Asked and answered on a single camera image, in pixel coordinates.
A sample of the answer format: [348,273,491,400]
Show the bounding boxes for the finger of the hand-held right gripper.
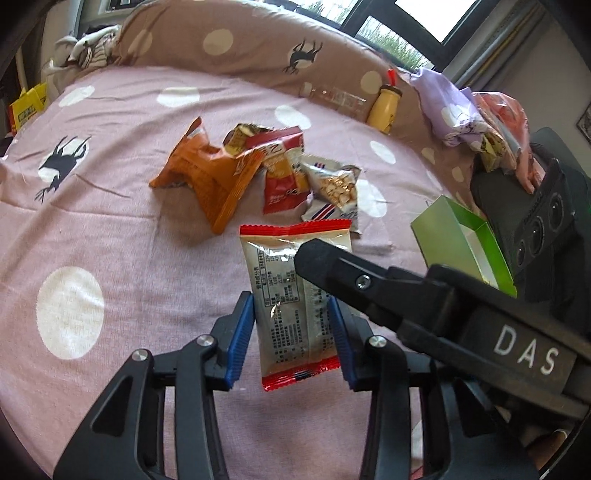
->
[294,239,455,337]

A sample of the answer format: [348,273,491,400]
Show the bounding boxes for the cream red-edged snack packet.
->
[238,219,354,393]

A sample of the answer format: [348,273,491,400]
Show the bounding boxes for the clear plastic bottle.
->
[299,82,368,114]

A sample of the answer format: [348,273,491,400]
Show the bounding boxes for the red snack packet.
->
[245,127,312,215]

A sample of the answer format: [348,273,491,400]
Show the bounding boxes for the purple plastic bag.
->
[409,67,485,148]

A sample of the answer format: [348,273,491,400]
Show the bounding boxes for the window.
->
[259,0,536,75]

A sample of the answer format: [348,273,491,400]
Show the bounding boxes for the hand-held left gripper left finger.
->
[53,291,257,480]

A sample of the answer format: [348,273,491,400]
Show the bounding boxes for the white snack packet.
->
[300,154,363,238]

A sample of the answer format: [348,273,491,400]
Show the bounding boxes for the yellow printed bag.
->
[478,131,513,174]

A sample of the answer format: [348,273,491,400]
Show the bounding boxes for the pink cloth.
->
[471,91,546,195]

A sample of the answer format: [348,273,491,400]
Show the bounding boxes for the yellow brown snack packet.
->
[223,122,278,158]

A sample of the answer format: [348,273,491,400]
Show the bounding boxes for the orange snack packet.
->
[148,116,264,235]

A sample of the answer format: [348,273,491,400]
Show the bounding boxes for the pink polka dot bedsheet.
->
[0,65,522,480]

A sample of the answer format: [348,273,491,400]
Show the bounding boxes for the dark grey pillow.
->
[470,127,591,232]

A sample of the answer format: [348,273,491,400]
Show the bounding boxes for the yellow bags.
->
[9,83,49,134]

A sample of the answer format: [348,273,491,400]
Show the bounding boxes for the person's right hand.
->
[524,429,571,469]

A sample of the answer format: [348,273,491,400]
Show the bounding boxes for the green cardboard box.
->
[410,195,518,298]

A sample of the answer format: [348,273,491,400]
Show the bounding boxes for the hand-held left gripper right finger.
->
[325,295,541,480]

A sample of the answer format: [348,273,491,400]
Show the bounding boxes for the yellow bottle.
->
[366,69,403,134]

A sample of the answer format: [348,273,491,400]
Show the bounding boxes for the striped cloth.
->
[41,25,123,84]

